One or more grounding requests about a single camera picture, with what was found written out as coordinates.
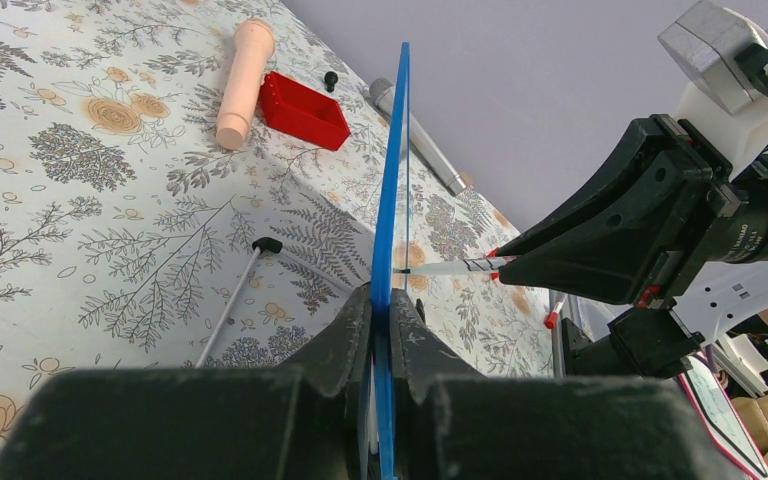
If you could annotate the black small bolt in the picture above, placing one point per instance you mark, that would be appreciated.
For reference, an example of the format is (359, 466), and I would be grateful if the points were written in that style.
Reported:
(330, 80)

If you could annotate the pink microphone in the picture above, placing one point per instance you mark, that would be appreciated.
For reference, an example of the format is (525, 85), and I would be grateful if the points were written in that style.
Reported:
(254, 46)

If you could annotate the silver microphone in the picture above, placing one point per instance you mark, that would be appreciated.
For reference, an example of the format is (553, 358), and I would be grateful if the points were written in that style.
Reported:
(381, 93)

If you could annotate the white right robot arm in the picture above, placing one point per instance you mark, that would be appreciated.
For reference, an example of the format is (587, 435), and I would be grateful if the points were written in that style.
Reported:
(728, 289)

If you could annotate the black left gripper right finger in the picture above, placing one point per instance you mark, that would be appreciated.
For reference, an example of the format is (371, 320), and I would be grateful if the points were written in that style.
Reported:
(455, 423)

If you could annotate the red rectangular frame block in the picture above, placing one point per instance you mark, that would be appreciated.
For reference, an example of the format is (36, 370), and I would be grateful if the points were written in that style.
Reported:
(299, 111)

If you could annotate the red triangular block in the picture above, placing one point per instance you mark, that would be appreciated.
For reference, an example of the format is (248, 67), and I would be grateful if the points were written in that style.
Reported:
(492, 253)

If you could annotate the blue framed whiteboard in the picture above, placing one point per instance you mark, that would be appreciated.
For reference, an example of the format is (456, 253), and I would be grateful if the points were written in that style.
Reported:
(390, 199)

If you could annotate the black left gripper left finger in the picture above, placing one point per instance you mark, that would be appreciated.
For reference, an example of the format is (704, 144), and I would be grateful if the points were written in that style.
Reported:
(118, 424)

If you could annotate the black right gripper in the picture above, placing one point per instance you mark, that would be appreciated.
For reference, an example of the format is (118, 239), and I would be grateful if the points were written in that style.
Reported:
(641, 228)

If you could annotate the green whiteboard marker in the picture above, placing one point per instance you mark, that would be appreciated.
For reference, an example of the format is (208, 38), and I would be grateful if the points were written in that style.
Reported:
(483, 265)

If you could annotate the floral patterned table mat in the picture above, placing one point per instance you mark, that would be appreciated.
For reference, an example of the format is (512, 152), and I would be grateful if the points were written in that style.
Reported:
(128, 237)

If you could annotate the red capped marker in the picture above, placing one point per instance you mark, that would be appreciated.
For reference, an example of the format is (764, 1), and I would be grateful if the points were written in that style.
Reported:
(553, 317)

